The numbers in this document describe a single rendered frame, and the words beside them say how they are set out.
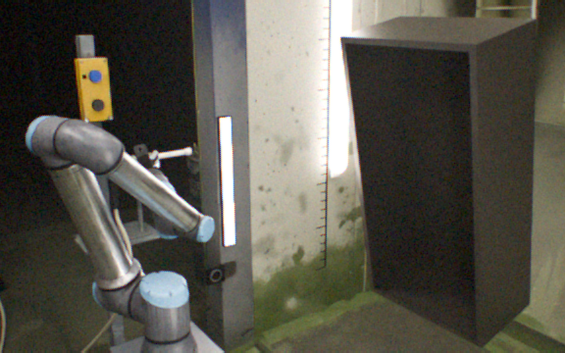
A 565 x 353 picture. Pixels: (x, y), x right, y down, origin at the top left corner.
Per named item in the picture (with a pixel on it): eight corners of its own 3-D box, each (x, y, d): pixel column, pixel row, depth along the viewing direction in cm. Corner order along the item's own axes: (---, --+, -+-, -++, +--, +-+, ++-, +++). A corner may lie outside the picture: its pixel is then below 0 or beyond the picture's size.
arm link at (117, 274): (136, 330, 183) (44, 135, 142) (99, 316, 191) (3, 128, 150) (165, 298, 193) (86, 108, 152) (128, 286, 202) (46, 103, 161)
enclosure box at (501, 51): (418, 257, 280) (399, 16, 230) (530, 304, 234) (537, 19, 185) (370, 289, 262) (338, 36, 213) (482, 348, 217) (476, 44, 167)
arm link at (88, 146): (99, 115, 142) (222, 221, 196) (67, 110, 148) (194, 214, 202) (77, 153, 138) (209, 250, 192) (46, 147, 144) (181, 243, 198)
